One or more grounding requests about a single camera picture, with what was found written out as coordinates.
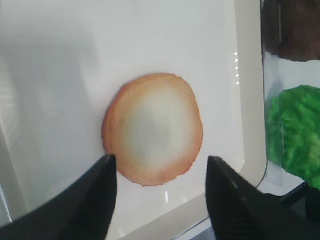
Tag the brown meat patty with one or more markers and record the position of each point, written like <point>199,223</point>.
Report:
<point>290,29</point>

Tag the green lettuce leaf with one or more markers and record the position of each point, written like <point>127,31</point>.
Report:
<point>293,132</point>

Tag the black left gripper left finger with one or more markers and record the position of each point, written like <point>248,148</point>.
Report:
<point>83,211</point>

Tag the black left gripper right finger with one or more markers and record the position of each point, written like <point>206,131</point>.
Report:
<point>239,211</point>

